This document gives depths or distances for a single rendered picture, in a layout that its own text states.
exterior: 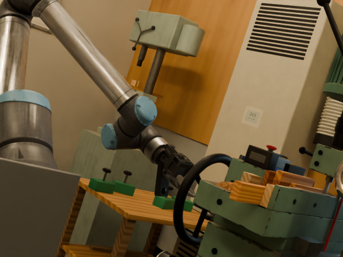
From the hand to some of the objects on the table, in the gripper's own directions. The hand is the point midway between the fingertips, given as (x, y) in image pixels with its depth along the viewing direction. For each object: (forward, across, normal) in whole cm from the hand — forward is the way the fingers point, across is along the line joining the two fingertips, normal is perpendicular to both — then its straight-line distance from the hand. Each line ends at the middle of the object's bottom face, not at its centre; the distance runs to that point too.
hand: (191, 196), depth 188 cm
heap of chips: (+34, -37, -26) cm, 56 cm away
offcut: (+30, -25, -24) cm, 46 cm away
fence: (+46, -12, -30) cm, 56 cm away
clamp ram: (+30, -12, -25) cm, 40 cm away
